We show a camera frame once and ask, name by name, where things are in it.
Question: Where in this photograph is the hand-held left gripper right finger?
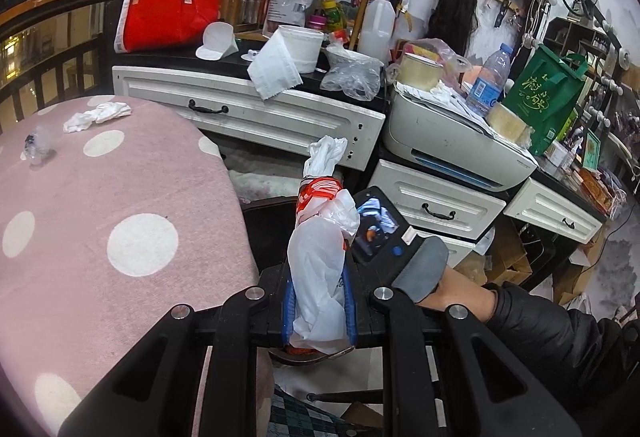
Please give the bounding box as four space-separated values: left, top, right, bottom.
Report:
342 262 583 437

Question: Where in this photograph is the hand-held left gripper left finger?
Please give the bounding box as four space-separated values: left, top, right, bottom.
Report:
57 264 301 437

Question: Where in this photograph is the white plastic bag red print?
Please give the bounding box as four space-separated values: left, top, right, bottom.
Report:
286 135 361 358

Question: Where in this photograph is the person's right forearm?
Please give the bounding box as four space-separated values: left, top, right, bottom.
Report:
482 282 640 437

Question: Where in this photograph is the person's right hand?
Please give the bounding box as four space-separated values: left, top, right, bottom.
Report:
415 267 498 324

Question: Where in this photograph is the medium white drawer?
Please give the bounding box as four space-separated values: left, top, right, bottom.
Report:
370 159 507 240

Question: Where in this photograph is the low white drawer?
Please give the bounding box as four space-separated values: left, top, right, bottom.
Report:
425 229 496 270

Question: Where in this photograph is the checkered dark cloth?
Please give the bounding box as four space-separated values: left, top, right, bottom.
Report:
270 387 371 437

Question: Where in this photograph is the cardboard box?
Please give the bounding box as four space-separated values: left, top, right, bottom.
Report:
487 217 533 288

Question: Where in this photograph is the white printer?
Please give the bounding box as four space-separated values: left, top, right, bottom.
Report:
385 82 538 192

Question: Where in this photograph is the small white drawer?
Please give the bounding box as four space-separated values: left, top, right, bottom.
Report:
504 177 603 245

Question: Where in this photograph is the translucent plastic food container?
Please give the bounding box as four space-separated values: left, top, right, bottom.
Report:
485 103 533 145

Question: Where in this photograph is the clear plastic bag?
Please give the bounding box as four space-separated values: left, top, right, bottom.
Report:
320 42 385 100

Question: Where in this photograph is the bagged food container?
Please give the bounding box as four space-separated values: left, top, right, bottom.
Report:
385 38 473 92

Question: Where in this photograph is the clear water bottle blue label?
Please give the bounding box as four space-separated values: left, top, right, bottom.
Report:
465 42 515 118

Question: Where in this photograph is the wide white drawer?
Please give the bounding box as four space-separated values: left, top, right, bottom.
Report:
111 65 386 172

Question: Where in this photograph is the orange snack packet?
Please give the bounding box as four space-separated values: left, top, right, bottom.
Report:
580 167 613 212

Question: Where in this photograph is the green tote bag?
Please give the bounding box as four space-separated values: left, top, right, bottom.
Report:
501 44 588 156

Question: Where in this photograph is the pink polka-dot tablecloth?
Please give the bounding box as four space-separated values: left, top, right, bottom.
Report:
0 95 276 437

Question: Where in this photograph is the translucent jug with red cap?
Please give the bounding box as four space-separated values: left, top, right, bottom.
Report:
357 0 396 65

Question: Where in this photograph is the white embossed wipe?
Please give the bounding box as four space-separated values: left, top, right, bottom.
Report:
247 31 303 100

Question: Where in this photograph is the white plastic tub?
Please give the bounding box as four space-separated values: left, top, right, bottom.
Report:
272 24 325 74

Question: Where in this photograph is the black wig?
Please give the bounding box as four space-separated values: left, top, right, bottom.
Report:
427 0 478 55

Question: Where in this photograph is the crumpled white tissue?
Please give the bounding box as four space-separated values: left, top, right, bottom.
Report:
62 102 133 134

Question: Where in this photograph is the white paper cone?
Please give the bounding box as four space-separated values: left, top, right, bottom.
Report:
196 21 240 60

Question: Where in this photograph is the small crumpled clear plastic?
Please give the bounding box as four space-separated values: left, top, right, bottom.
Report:
22 127 56 166

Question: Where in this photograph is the red shopping bag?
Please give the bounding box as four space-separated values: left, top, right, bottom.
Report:
114 0 223 54

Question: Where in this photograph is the black railing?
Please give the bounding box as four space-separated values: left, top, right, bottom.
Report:
0 0 113 132

